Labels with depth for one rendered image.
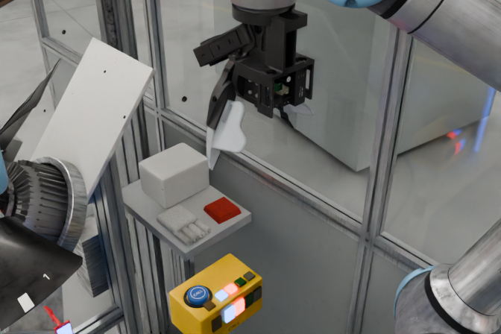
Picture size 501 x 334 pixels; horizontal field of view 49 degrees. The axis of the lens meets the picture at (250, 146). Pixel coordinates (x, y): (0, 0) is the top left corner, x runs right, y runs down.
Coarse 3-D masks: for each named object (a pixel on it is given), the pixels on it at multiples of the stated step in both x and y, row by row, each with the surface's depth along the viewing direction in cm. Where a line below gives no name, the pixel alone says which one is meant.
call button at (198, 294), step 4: (192, 288) 106; (196, 288) 106; (200, 288) 106; (204, 288) 106; (188, 292) 105; (192, 292) 105; (196, 292) 105; (200, 292) 105; (204, 292) 105; (208, 292) 105; (188, 296) 104; (192, 296) 104; (196, 296) 104; (200, 296) 104; (204, 296) 104; (208, 296) 105; (192, 300) 103; (196, 300) 103; (200, 300) 103; (204, 300) 104; (196, 304) 103
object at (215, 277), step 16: (224, 256) 114; (208, 272) 110; (224, 272) 110; (240, 272) 110; (176, 288) 107; (208, 288) 107; (240, 288) 107; (176, 304) 105; (192, 304) 103; (224, 304) 104; (256, 304) 112; (176, 320) 108; (192, 320) 102; (208, 320) 102; (224, 320) 106; (240, 320) 110
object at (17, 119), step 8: (56, 64) 105; (48, 80) 99; (40, 88) 98; (32, 96) 99; (40, 96) 95; (24, 104) 99; (32, 104) 95; (16, 112) 100; (24, 112) 96; (8, 120) 103; (16, 120) 107; (24, 120) 113; (8, 128) 106; (16, 128) 112; (0, 136) 104; (8, 136) 111; (0, 144) 110; (8, 144) 114
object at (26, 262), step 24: (0, 240) 102; (24, 240) 102; (48, 240) 102; (0, 264) 97; (24, 264) 98; (48, 264) 97; (72, 264) 97; (0, 288) 94; (24, 288) 94; (48, 288) 94; (0, 312) 91; (24, 312) 91
